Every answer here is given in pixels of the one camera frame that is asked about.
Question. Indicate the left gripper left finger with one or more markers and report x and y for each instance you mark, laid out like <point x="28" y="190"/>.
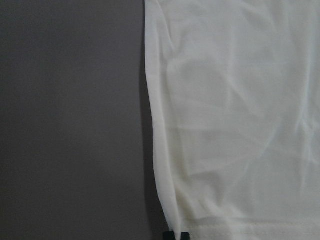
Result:
<point x="168" y="235"/>

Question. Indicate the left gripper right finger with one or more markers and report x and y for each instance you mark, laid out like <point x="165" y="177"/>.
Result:
<point x="185" y="236"/>

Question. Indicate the cream long-sleeve printed shirt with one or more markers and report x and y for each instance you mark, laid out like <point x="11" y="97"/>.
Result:
<point x="234" y="90"/>

